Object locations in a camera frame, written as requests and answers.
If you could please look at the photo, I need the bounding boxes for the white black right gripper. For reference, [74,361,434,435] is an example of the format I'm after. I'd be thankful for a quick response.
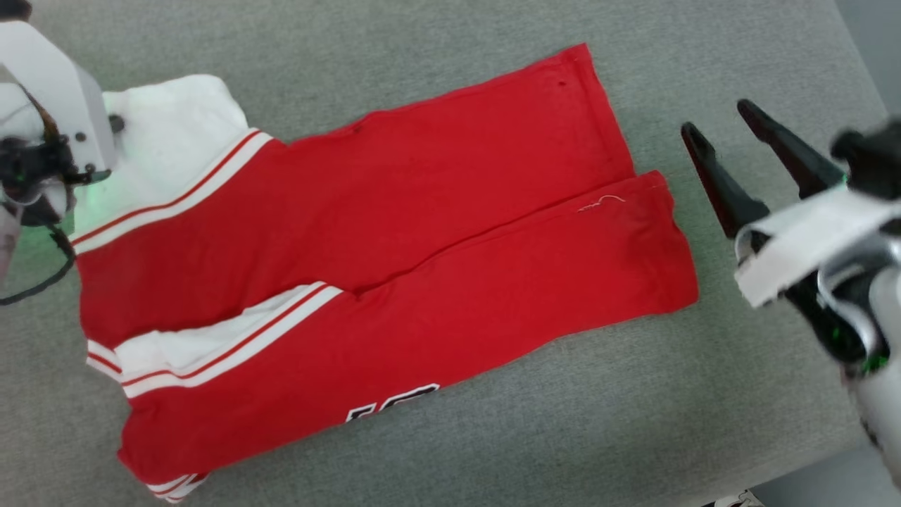
[681,99,901,367]

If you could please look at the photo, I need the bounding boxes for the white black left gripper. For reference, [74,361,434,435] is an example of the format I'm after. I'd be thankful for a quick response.
[0,20,126,233]

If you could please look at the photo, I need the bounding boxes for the red and white garment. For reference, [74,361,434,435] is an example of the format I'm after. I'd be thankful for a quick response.
[70,42,700,504]

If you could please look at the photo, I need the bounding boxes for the black white floor object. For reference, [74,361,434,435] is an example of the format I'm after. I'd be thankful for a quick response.
[704,489,766,507]

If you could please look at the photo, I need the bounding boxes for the thin black cable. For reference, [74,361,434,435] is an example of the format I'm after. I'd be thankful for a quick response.
[0,224,77,307]

